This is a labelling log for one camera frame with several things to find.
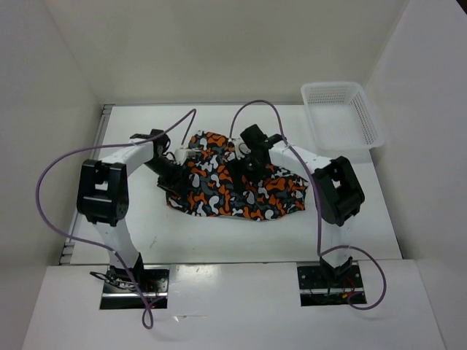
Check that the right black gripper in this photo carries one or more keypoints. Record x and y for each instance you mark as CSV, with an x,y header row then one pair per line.
x,y
237,165

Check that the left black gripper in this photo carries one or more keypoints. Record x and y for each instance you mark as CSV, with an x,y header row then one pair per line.
x,y
174,184

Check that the orange camouflage shorts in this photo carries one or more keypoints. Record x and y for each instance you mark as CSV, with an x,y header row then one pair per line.
x,y
211,192

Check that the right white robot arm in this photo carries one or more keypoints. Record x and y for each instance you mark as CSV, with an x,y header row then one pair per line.
x,y
338,195

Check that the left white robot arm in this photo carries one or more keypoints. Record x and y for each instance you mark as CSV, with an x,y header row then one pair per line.
x,y
103,195

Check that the white plastic basket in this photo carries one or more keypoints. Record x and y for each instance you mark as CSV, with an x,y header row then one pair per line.
x,y
341,116

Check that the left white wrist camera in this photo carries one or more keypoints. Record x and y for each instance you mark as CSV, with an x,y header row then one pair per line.
x,y
182,154

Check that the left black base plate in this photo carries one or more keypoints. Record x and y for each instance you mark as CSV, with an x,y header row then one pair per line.
x,y
119,293

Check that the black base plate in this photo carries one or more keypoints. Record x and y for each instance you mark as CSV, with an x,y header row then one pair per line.
x,y
314,289
119,293

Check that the aluminium table edge rail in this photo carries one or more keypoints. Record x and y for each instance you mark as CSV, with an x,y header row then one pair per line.
x,y
84,186

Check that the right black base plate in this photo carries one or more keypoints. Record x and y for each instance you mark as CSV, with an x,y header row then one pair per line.
x,y
314,289

